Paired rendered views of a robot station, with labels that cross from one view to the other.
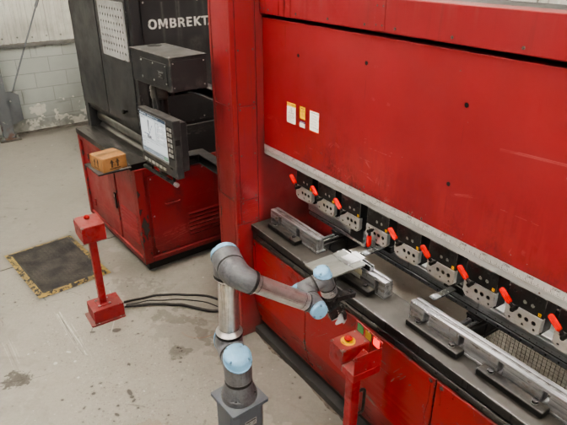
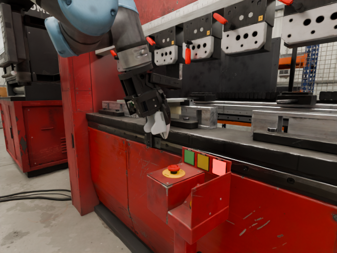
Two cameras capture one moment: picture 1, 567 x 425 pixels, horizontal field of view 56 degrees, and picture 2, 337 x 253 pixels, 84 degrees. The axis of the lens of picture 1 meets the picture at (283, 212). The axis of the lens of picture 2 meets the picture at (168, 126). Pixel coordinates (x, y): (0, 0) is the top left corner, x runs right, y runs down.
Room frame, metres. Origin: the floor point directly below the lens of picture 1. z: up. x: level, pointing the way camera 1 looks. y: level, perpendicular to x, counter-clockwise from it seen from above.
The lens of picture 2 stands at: (1.50, -0.20, 1.03)
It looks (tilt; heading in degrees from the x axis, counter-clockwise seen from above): 10 degrees down; 351
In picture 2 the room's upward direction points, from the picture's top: straight up
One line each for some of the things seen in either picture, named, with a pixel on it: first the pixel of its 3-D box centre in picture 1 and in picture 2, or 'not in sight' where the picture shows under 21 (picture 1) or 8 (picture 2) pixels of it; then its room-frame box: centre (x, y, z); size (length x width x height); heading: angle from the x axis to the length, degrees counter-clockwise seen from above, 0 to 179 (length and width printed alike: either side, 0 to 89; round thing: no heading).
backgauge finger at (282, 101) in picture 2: (450, 287); (291, 98); (2.16, -0.81, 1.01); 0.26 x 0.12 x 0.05; 124
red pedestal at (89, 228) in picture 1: (97, 268); not in sight; (3.30, 1.34, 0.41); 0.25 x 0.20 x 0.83; 124
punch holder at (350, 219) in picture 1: (355, 211); (170, 48); (2.50, -0.38, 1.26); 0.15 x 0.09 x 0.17; 34
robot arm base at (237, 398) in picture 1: (239, 386); not in sight; (1.71, 0.19, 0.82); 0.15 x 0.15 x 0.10
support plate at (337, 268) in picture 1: (335, 265); (151, 100); (2.40, -0.27, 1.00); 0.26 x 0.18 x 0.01; 124
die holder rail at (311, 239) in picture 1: (296, 228); (121, 108); (2.94, -0.08, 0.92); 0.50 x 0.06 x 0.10; 34
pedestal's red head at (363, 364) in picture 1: (355, 350); (186, 186); (2.02, -0.34, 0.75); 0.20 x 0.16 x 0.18; 30
